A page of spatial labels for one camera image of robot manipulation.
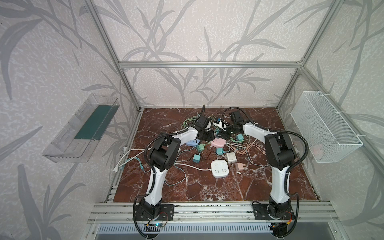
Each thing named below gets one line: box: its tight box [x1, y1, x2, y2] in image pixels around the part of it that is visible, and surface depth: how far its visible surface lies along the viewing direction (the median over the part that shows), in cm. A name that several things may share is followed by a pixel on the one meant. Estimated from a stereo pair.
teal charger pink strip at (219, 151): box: [215, 147, 226, 156], surface depth 94 cm
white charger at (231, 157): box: [226, 152, 237, 164], surface depth 93 cm
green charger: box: [197, 143, 206, 152], surface depth 97 cm
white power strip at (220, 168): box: [211, 159, 229, 178], surface depth 88 cm
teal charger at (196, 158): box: [192, 152, 201, 163], surface depth 93 cm
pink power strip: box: [210, 137, 227, 148], surface depth 98 cm
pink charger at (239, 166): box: [235, 162, 244, 171], surface depth 89 cm
